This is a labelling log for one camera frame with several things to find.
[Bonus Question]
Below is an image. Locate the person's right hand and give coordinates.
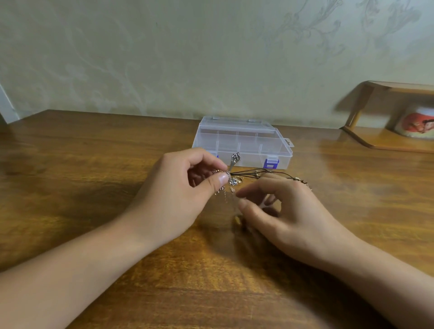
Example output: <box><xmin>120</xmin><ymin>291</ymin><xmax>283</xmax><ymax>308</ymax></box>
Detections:
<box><xmin>234</xmin><ymin>176</ymin><xmax>358</xmax><ymax>272</ymax></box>

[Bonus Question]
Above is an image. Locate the person's left hand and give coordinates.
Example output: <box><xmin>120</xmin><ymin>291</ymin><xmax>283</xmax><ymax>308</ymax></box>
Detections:
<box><xmin>118</xmin><ymin>148</ymin><xmax>231</xmax><ymax>252</ymax></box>

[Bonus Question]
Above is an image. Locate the clear plastic organizer box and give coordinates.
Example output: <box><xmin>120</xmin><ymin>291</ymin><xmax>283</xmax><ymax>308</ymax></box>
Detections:
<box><xmin>192</xmin><ymin>116</ymin><xmax>296</xmax><ymax>170</ymax></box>

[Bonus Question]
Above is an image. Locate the person's left forearm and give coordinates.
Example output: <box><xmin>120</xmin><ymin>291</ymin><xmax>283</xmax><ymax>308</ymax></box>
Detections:
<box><xmin>0</xmin><ymin>216</ymin><xmax>160</xmax><ymax>329</ymax></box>

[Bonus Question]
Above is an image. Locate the wooden shelf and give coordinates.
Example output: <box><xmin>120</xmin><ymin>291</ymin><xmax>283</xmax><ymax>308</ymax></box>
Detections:
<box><xmin>340</xmin><ymin>80</ymin><xmax>434</xmax><ymax>153</ymax></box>

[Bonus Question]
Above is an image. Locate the white printed mug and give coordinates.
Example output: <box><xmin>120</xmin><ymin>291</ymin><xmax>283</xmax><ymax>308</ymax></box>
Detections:
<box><xmin>395</xmin><ymin>104</ymin><xmax>434</xmax><ymax>140</ymax></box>

